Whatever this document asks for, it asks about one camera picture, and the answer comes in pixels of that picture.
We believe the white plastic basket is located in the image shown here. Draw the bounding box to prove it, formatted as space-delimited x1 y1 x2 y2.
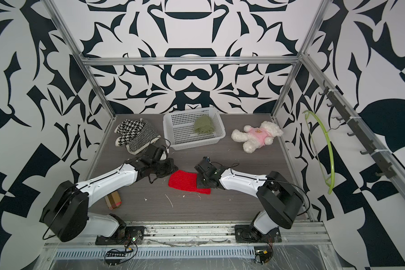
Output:
162 107 227 151

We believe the black white houndstooth scarf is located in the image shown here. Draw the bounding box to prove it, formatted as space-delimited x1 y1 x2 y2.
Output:
114 118 161 155

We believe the red knitted scarf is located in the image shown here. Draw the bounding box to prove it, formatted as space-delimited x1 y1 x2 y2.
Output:
168 170 211 195

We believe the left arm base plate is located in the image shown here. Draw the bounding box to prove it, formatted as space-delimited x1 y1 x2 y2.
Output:
95 226 146 245

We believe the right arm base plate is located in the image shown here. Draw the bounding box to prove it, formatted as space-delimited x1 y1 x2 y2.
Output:
234 225 282 244

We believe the grey wall hook rail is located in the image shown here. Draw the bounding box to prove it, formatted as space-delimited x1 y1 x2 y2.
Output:
320 81 397 178

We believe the green clothes hanger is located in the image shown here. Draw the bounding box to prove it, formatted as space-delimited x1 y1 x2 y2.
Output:
302 110 335 195

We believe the black connector hub right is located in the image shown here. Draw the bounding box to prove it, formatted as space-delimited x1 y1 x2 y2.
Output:
254 249 273 265

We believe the white teddy bear pink shirt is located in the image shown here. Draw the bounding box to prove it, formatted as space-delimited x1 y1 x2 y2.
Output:
231 121 284 154

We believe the black connector hub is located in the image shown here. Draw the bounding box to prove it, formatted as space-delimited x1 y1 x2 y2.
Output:
254 249 273 265
104 249 127 260

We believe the green knitted scarf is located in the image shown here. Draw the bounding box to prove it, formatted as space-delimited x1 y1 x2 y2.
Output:
193 115 215 135

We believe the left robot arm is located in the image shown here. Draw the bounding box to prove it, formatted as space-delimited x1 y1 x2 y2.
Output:
40 145 178 243

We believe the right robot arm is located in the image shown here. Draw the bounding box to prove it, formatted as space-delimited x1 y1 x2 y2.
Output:
195 157 305 241

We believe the white slotted cable duct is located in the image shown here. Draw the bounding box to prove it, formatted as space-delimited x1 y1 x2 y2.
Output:
54 246 255 260

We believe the black connector hub left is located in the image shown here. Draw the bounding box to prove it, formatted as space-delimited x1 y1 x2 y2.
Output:
104 249 127 260

